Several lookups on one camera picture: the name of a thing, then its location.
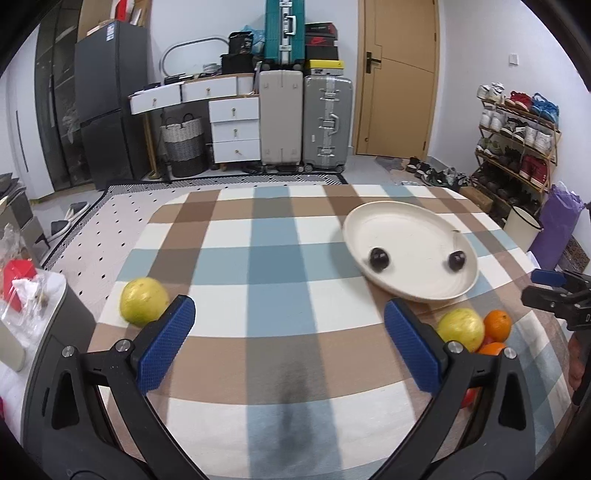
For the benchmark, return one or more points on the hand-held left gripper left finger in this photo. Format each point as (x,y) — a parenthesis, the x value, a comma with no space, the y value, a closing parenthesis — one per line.
(166,344)

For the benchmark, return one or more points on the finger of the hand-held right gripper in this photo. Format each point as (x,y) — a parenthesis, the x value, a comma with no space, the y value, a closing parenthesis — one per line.
(542,295)
(548,277)

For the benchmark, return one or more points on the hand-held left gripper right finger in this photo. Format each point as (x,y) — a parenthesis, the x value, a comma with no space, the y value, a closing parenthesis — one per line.
(411,344)

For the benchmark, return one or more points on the green yellow guava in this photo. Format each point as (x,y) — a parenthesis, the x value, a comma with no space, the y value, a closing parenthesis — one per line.
(141,300)

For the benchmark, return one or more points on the large pale yellow guava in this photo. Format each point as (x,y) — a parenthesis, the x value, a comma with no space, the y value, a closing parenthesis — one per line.
(461,327)

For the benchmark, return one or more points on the orange mandarin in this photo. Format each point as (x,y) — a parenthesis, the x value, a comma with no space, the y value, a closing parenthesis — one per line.
(497,324)
(493,348)

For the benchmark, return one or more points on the red tomato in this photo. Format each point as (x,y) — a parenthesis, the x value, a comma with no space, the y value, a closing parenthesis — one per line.
(469,398)

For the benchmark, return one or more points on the cream round plate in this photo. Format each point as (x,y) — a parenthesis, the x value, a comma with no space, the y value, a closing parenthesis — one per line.
(411,230)

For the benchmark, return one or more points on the person's right hand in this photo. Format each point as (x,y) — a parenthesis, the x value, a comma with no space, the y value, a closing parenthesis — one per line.
(579,364)

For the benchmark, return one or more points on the dark patterned box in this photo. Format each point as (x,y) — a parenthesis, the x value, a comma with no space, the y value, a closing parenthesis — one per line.
(577,254)

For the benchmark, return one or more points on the white bucket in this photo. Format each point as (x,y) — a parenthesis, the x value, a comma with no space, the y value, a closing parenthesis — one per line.
(521,228)

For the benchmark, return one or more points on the purple bag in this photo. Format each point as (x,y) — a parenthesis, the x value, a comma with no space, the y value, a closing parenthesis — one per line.
(561,217)

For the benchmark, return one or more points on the dark cherry with stem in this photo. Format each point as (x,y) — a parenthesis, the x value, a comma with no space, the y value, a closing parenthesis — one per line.
(457,261)

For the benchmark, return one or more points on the grey storage bin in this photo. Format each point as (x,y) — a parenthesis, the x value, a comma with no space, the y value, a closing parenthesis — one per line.
(69,318)

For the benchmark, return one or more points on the brown cardboard box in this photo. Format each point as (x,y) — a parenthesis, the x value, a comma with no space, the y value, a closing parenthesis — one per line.
(478,198)

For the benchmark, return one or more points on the wooden shoe rack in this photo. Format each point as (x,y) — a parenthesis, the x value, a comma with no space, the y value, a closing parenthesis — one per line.
(556,152)

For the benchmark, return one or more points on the checked tablecloth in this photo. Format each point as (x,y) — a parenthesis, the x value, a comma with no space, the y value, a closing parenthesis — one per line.
(277,277)

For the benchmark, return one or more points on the clear plastic bag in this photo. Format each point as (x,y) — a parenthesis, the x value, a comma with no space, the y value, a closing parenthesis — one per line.
(27,300)

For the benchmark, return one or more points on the rows of shoes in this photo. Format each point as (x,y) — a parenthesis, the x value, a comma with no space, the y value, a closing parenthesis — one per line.
(517,134)

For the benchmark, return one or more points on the scattered dark shoes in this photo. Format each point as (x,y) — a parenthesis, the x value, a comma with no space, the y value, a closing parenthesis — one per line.
(434,174)

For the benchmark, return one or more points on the grey slipper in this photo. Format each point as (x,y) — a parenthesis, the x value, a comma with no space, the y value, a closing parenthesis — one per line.
(59,229)
(76,210)

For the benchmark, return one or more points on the red box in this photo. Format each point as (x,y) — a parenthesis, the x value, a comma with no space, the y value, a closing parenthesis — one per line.
(18,277)

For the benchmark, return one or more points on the grey door mat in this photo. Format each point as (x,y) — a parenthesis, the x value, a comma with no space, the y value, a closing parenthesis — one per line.
(390,163)

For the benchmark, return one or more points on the grey drawer unit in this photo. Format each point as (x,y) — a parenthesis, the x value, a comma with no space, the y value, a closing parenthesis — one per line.
(21,217)

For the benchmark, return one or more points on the woven laundry basket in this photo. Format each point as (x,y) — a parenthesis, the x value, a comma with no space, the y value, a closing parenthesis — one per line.
(183,147)

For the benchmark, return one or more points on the white drawer dresser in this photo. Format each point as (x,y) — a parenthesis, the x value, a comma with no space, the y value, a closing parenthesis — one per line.
(233,124)

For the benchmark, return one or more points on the silver suitcase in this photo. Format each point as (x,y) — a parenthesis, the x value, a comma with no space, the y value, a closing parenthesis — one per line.
(328,120)

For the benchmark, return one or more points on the wooden door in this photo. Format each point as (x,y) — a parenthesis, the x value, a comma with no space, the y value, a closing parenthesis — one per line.
(397,92)

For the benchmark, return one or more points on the dark glass door cabinet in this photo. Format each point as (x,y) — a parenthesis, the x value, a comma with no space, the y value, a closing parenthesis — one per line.
(55,115)

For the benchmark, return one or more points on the beige suitcase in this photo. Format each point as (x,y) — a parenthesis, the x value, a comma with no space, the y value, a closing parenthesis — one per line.
(280,115)

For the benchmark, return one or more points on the dark grey refrigerator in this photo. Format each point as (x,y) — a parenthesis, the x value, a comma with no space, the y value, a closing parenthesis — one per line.
(108,92)

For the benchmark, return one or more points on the yellow black shoe box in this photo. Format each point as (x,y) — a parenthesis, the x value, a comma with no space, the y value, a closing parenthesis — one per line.
(326,68)

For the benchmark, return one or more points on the black storage box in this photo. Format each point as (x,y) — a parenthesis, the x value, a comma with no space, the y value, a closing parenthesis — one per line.
(238,63)

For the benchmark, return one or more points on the black paper bag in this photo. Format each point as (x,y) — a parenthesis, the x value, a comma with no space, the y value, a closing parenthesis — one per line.
(240,42)

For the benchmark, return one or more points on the stack of black shoe boxes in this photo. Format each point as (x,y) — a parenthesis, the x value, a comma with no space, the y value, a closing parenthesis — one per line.
(322,40)

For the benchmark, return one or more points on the blue plastic bag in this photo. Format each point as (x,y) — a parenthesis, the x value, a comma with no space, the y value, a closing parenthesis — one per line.
(257,39)

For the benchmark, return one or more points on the flat cardboard boxes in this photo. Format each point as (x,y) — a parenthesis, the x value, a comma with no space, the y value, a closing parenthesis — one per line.
(99,21)

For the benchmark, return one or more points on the teal suitcase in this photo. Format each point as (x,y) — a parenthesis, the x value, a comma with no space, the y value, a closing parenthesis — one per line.
(284,32)

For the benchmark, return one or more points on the oval metal frame mirror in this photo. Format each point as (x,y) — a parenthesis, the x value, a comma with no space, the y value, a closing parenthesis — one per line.
(194,42)

